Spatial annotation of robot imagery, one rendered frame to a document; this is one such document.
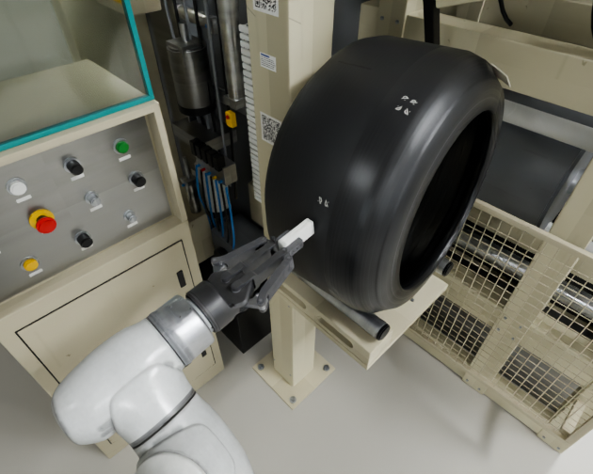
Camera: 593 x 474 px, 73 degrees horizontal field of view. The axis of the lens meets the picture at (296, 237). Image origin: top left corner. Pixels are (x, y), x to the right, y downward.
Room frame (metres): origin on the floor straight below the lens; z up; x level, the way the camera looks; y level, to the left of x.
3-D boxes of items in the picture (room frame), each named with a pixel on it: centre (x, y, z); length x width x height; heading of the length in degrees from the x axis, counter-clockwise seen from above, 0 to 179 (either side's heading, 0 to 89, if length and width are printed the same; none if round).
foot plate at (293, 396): (0.91, 0.01, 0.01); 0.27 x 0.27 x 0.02; 44
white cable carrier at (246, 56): (0.95, 0.09, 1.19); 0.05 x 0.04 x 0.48; 134
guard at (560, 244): (0.80, -0.58, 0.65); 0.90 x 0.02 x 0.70; 44
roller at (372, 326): (0.64, -0.08, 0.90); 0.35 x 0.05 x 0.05; 44
